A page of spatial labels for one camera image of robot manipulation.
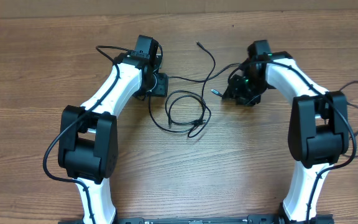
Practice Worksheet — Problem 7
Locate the black usb cable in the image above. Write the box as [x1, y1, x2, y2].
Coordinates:
[168, 41, 242, 139]
[148, 90, 213, 134]

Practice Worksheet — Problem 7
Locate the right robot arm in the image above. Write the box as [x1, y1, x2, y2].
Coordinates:
[222, 40, 354, 223]

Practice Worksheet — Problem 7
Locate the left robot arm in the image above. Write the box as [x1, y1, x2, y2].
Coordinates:
[58, 35, 168, 223]

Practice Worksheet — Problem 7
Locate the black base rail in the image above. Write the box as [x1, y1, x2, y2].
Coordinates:
[57, 213, 335, 224]

